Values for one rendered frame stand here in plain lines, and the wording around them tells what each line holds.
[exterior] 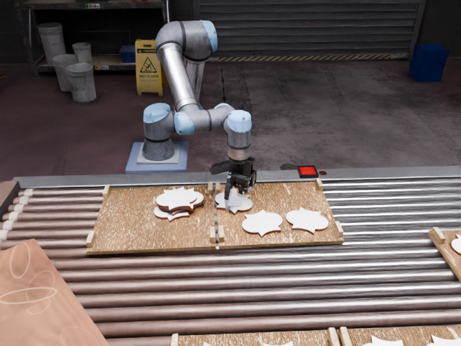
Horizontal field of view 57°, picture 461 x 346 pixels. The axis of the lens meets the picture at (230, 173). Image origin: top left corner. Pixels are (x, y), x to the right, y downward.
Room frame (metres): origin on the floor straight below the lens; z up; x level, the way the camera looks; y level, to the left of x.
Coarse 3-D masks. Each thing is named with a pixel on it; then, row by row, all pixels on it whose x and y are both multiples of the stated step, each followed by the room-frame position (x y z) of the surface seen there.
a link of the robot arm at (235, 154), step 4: (228, 148) 1.22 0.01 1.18; (232, 148) 1.27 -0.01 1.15; (248, 148) 1.21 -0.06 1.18; (228, 152) 1.22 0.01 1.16; (232, 152) 1.21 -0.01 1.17; (236, 152) 1.20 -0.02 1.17; (240, 152) 1.20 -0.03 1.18; (244, 152) 1.20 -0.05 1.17; (248, 152) 1.22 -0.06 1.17; (228, 156) 1.22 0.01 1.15; (232, 156) 1.21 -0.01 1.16; (236, 156) 1.20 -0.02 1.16; (240, 156) 1.20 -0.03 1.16; (244, 156) 1.20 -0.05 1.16; (248, 156) 1.22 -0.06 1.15; (236, 160) 1.21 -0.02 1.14; (240, 160) 1.21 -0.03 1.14
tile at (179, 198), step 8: (168, 192) 1.25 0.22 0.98; (176, 192) 1.25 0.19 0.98; (184, 192) 1.25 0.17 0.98; (192, 192) 1.25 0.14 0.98; (160, 200) 1.20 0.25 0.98; (168, 200) 1.20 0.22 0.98; (176, 200) 1.20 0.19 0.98; (184, 200) 1.20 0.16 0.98; (192, 200) 1.20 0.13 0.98; (176, 208) 1.16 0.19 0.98
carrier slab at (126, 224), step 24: (120, 192) 1.32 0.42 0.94; (144, 192) 1.32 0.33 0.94; (120, 216) 1.17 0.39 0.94; (144, 216) 1.17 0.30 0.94; (192, 216) 1.17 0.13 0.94; (96, 240) 1.04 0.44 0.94; (120, 240) 1.04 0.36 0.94; (144, 240) 1.04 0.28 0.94; (168, 240) 1.04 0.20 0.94; (192, 240) 1.04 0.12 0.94
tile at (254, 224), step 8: (248, 216) 1.15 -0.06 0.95; (256, 216) 1.15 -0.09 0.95; (264, 216) 1.15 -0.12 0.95; (272, 216) 1.15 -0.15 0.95; (280, 216) 1.15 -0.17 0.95; (248, 224) 1.11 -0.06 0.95; (256, 224) 1.11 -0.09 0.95; (264, 224) 1.11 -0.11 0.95; (272, 224) 1.11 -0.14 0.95; (280, 224) 1.11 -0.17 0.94; (248, 232) 1.08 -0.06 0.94; (256, 232) 1.07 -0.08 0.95; (264, 232) 1.07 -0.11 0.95; (272, 232) 1.08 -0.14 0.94; (280, 232) 1.08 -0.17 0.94
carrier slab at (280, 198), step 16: (256, 192) 1.32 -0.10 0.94; (272, 192) 1.32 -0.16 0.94; (288, 192) 1.32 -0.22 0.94; (304, 192) 1.32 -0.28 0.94; (320, 192) 1.32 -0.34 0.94; (256, 208) 1.22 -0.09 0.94; (272, 208) 1.22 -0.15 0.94; (288, 208) 1.22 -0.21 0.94; (304, 208) 1.22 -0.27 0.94; (320, 208) 1.22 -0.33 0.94; (224, 224) 1.12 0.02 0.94; (240, 224) 1.12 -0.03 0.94; (288, 224) 1.12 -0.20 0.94; (224, 240) 1.04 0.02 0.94; (240, 240) 1.04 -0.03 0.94; (256, 240) 1.04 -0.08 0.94; (272, 240) 1.04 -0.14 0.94; (288, 240) 1.04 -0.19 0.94; (304, 240) 1.04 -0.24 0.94; (320, 240) 1.04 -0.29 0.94; (336, 240) 1.04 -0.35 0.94
